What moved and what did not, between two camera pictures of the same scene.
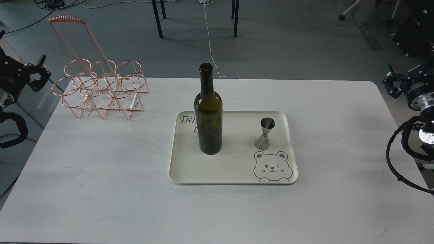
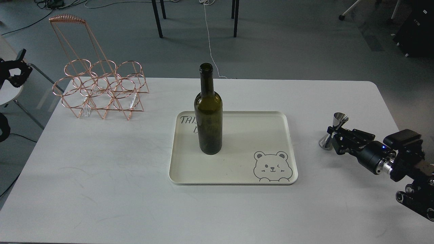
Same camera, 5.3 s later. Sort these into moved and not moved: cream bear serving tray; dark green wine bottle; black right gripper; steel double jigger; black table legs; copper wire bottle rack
Moved: steel double jigger; black right gripper
Not moved: cream bear serving tray; black table legs; dark green wine bottle; copper wire bottle rack
